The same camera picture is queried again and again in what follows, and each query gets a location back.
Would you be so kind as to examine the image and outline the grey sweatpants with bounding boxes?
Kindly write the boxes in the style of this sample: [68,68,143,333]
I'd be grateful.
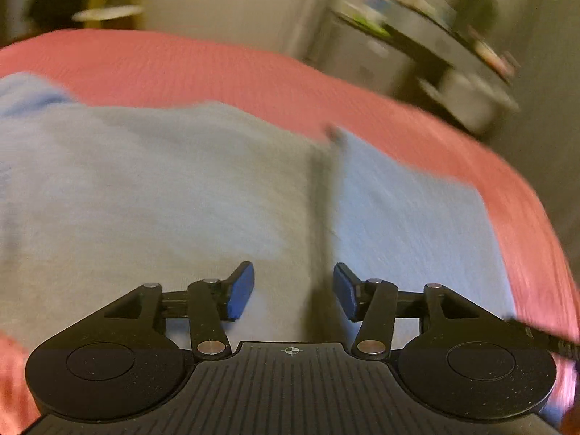
[1,74,515,348]

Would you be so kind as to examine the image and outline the black bag on floor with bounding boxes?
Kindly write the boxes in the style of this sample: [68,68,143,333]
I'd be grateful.
[24,0,86,33]

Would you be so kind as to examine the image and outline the white vertical pipe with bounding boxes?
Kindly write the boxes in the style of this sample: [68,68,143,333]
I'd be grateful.
[283,0,332,60]

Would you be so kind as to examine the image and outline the grey vanity desk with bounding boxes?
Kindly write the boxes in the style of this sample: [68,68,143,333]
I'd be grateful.
[389,0,520,96]

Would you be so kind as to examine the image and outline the pink ribbed bedspread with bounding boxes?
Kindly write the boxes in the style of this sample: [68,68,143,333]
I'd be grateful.
[1,29,579,434]

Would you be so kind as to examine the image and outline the white shell-back chair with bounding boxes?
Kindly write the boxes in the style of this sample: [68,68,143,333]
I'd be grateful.
[418,69,520,134]

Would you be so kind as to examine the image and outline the oval black-framed mirror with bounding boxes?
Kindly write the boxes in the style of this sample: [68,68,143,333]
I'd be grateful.
[448,0,498,40]

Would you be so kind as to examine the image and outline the grey drawer cabinet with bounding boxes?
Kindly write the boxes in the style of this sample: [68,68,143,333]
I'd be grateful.
[310,12,443,100]

